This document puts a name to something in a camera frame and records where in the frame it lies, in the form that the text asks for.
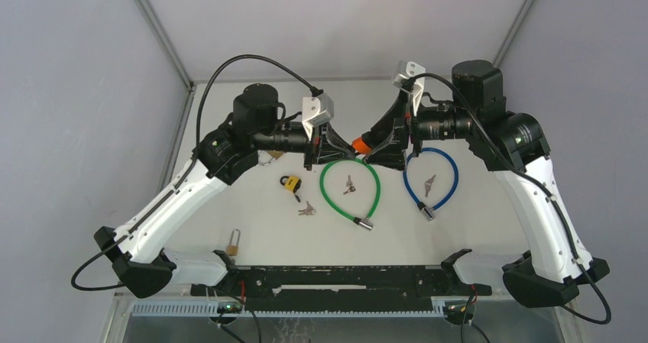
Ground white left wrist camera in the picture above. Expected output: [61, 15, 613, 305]
[301, 92, 334, 141]

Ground orange black padlock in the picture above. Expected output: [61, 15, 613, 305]
[352, 137, 372, 155]

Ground small brass padlock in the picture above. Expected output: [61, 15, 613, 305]
[225, 228, 241, 257]

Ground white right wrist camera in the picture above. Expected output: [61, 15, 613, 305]
[393, 60, 426, 117]

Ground yellow tag padlock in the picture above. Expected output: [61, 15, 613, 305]
[280, 176, 302, 202]

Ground blue cable lock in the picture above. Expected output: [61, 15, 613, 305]
[402, 147, 459, 221]

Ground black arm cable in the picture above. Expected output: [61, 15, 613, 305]
[70, 53, 324, 293]
[404, 73, 613, 326]

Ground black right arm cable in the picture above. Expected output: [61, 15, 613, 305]
[404, 73, 613, 326]

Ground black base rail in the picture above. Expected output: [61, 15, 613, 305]
[190, 265, 492, 313]

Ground green lock silver keys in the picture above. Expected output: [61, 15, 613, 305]
[343, 175, 356, 195]

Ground large brass padlock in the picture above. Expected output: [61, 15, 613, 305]
[258, 150, 284, 167]

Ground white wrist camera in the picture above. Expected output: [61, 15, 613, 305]
[301, 92, 334, 141]
[393, 60, 426, 117]

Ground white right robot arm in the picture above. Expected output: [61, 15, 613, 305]
[353, 60, 610, 308]

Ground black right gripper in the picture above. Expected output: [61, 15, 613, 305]
[364, 86, 477, 171]

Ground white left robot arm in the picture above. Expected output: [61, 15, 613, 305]
[94, 83, 355, 299]

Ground brass padlock silver keys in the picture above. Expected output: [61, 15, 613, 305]
[298, 201, 316, 216]

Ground green cable lock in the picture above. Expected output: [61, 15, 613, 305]
[318, 158, 382, 231]

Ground blue lock silver keys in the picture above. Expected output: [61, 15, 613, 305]
[424, 175, 436, 198]

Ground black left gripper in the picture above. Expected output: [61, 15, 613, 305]
[252, 121, 355, 171]

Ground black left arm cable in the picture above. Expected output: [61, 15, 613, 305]
[70, 53, 324, 293]

